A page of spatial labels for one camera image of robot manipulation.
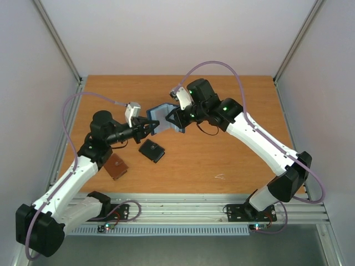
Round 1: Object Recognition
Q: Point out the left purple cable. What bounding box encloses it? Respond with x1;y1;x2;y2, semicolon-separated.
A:
24;93;130;260

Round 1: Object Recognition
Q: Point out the black card holder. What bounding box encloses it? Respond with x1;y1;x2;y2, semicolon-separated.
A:
139;139;165;163

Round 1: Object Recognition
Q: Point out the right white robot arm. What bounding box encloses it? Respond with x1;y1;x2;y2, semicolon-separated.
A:
165;79;312;221

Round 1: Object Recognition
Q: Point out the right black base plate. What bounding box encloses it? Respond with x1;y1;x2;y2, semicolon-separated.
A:
223;204;277;222

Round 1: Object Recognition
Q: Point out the aluminium corner post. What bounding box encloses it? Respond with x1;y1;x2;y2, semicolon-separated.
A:
32;0;83;84
273;0;326;85

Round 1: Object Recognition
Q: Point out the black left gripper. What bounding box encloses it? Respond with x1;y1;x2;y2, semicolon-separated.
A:
107;116;160;146

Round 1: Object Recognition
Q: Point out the right aluminium corner post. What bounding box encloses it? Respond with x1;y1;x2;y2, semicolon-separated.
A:
273;0;326;85

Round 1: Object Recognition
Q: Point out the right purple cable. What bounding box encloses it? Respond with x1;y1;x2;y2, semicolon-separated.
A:
179;60;326;235

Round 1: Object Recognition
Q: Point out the left small circuit board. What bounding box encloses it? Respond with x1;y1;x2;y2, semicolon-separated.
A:
97;223;115;233

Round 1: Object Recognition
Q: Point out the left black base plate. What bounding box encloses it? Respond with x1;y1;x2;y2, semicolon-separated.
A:
106;204;130;222

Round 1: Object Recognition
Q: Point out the purple cable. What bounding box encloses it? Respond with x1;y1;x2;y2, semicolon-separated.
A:
179;60;326;235
24;93;130;260

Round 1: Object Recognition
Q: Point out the brown card holder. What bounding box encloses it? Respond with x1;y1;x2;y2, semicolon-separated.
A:
104;154;129;181

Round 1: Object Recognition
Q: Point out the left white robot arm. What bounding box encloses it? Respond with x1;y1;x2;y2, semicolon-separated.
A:
16;110;160;260

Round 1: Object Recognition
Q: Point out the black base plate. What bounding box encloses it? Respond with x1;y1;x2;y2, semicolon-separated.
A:
223;204;277;222
106;204;130;222

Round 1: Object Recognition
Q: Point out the right small circuit board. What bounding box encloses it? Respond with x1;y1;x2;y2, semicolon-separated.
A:
249;223;268;231

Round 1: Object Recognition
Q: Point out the aluminium rail base frame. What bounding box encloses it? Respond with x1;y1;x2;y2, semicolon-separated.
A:
29;193;331;227

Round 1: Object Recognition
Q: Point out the small circuit board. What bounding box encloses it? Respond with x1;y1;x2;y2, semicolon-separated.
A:
249;223;268;231
97;223;115;233

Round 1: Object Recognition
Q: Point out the left aluminium corner post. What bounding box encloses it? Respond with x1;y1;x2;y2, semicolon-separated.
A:
32;0;83;84

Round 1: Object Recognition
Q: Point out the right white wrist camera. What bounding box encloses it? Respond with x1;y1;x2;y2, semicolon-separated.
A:
169;85;192;110

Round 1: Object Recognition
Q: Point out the dark blue card holder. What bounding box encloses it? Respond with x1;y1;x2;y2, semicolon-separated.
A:
146;103;185;136

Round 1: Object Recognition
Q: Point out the slotted grey cable duct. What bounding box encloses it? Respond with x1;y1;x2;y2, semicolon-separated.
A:
70;224;250;237

